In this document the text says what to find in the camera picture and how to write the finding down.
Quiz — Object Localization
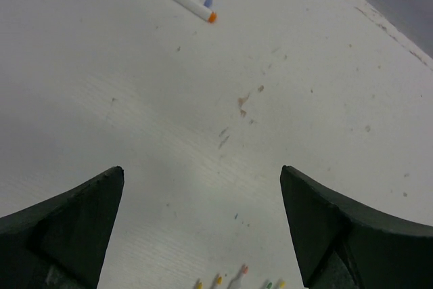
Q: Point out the yellow green capped marker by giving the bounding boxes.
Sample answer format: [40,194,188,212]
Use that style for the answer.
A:
[273,279,286,289]

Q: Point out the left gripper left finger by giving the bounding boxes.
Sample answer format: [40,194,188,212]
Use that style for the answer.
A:
[1,166,124,288]

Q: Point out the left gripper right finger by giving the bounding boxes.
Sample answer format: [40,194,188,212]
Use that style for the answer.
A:
[280,166,432,288]

